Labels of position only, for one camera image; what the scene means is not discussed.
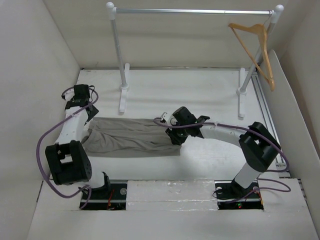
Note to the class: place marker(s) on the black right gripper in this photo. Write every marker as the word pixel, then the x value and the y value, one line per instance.
pixel 174 138

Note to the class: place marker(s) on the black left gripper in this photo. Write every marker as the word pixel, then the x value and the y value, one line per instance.
pixel 92 115

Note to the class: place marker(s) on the grey trousers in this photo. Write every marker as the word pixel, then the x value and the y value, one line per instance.
pixel 127 138

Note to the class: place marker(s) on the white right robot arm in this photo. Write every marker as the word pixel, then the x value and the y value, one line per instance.
pixel 258 146

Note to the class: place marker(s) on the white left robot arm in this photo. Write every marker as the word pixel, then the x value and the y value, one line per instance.
pixel 67 160

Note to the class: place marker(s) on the wooden clothes hanger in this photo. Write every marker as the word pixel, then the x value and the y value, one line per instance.
pixel 260 31

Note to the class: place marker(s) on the white metal clothes rack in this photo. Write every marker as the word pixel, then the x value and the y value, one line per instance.
pixel 243 81

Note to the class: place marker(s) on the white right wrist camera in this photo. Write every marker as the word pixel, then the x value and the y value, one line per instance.
pixel 166 118

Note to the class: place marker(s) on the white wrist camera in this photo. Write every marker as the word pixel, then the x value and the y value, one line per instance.
pixel 166 118
pixel 68 94

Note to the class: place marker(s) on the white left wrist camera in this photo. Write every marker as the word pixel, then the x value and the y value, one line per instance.
pixel 68 94

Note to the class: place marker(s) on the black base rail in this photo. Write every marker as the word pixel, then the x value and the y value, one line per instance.
pixel 115 200

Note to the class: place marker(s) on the aluminium side rail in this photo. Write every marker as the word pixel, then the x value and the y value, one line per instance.
pixel 279 162

